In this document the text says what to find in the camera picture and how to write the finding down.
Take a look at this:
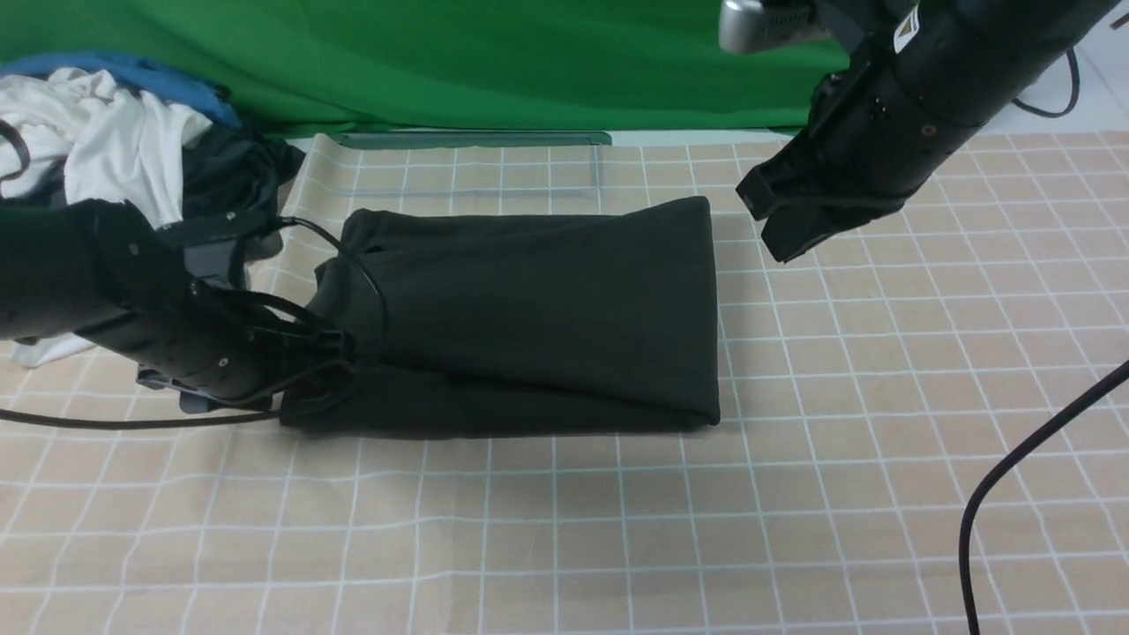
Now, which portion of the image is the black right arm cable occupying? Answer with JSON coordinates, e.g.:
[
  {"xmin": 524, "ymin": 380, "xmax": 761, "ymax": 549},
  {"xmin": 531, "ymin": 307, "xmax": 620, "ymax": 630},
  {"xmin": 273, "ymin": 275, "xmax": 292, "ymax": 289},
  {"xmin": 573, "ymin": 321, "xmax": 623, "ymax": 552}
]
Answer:
[{"xmin": 959, "ymin": 44, "xmax": 1129, "ymax": 635}]

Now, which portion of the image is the blue crumpled garment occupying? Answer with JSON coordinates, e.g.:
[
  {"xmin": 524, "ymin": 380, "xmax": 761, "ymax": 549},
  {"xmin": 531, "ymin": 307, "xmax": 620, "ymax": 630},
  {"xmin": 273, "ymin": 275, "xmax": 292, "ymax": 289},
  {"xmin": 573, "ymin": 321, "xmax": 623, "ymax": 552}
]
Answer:
[{"xmin": 3, "ymin": 51, "xmax": 243, "ymax": 130}]

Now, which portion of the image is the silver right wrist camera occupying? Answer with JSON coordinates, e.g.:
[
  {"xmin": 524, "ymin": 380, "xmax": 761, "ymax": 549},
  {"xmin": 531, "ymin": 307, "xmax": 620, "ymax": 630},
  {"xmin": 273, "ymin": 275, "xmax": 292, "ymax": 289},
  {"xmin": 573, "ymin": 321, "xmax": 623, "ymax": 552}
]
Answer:
[{"xmin": 718, "ymin": 0, "xmax": 830, "ymax": 56}]

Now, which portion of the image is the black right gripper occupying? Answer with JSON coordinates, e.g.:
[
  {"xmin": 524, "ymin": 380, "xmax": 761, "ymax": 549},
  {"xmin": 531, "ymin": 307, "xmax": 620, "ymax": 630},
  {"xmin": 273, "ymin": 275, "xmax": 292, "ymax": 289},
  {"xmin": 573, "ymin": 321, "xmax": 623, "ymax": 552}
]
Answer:
[{"xmin": 736, "ymin": 53, "xmax": 980, "ymax": 264}]

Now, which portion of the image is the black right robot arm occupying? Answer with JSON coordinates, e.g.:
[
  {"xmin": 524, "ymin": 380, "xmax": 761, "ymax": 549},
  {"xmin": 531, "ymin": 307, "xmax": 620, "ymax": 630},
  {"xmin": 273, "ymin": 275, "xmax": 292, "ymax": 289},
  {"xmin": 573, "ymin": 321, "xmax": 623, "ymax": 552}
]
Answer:
[{"xmin": 719, "ymin": 1, "xmax": 1115, "ymax": 264}]

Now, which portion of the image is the dark gray long-sleeve shirt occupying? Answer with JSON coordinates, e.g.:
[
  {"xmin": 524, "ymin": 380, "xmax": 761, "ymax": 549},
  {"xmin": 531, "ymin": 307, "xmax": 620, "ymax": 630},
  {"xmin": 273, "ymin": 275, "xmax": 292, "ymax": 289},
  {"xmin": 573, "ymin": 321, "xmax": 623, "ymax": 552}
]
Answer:
[{"xmin": 281, "ymin": 197, "xmax": 723, "ymax": 440}]

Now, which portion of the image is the dark gray crumpled garment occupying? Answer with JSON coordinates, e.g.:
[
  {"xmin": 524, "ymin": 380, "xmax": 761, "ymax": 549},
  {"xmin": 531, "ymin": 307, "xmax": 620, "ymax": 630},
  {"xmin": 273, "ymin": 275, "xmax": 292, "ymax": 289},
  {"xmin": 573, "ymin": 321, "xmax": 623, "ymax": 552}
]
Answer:
[{"xmin": 182, "ymin": 125, "xmax": 305, "ymax": 220}]

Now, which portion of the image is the green backdrop cloth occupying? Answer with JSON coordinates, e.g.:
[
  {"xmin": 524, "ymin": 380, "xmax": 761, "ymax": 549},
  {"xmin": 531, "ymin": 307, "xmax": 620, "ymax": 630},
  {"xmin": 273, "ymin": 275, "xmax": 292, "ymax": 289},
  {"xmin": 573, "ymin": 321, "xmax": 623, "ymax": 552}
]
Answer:
[{"xmin": 1, "ymin": 1, "xmax": 848, "ymax": 134}]

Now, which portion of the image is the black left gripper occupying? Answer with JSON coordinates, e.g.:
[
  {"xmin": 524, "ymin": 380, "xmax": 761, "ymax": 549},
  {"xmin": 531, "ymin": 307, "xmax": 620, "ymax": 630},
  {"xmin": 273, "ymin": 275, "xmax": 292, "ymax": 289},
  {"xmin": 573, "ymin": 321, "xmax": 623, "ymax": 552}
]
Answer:
[{"xmin": 76, "ymin": 266, "xmax": 359, "ymax": 415}]

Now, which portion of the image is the white crumpled garment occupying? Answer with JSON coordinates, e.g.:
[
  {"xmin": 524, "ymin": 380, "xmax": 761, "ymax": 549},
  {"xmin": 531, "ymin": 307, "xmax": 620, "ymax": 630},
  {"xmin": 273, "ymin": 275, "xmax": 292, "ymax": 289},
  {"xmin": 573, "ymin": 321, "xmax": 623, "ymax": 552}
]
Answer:
[{"xmin": 0, "ymin": 69, "xmax": 216, "ymax": 368}]

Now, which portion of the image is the beige checkered tablecloth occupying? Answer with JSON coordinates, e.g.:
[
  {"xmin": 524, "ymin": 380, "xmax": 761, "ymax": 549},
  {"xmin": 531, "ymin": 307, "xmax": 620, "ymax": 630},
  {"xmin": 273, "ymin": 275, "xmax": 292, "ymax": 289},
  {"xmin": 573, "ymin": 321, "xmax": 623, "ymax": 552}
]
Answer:
[{"xmin": 1, "ymin": 131, "xmax": 1128, "ymax": 634}]

